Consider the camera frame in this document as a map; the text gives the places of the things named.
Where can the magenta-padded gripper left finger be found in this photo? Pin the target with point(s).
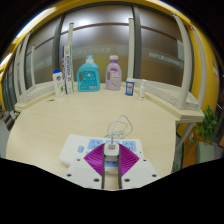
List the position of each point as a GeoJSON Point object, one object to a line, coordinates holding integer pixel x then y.
{"type": "Point", "coordinates": [95, 160]}

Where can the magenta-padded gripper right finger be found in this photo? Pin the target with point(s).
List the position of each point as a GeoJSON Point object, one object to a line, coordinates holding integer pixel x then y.
{"type": "Point", "coordinates": [128, 160]}

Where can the white charger block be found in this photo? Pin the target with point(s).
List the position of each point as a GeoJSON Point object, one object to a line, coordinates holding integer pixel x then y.
{"type": "Point", "coordinates": [110, 150]}

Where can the small white bottle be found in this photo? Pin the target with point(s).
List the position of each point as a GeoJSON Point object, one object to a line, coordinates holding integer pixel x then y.
{"type": "Point", "coordinates": [142, 90]}

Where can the small blue white jar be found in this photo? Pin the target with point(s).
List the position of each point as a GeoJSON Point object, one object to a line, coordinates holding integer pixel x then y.
{"type": "Point", "coordinates": [129, 87]}

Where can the white plant pot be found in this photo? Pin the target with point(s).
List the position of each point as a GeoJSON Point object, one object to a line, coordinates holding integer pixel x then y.
{"type": "Point", "coordinates": [204, 152]}

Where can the blue detergent bottle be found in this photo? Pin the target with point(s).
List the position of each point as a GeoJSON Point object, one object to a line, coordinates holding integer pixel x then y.
{"type": "Point", "coordinates": [88, 77]}

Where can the white bottle with blue cap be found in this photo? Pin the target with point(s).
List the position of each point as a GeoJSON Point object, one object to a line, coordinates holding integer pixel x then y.
{"type": "Point", "coordinates": [58, 84]}

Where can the purple detergent bottle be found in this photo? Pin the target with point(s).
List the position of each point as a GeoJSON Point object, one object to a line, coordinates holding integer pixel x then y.
{"type": "Point", "coordinates": [113, 76]}

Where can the green potted plant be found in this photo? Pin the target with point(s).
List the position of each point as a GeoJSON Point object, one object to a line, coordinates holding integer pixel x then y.
{"type": "Point", "coordinates": [207, 125]}

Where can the tall white green box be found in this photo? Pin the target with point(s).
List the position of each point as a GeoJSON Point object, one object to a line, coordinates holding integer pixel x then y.
{"type": "Point", "coordinates": [68, 70]}

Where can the white metal frame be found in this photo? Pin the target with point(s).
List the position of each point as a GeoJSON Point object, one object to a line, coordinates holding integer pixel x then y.
{"type": "Point", "coordinates": [185, 66]}

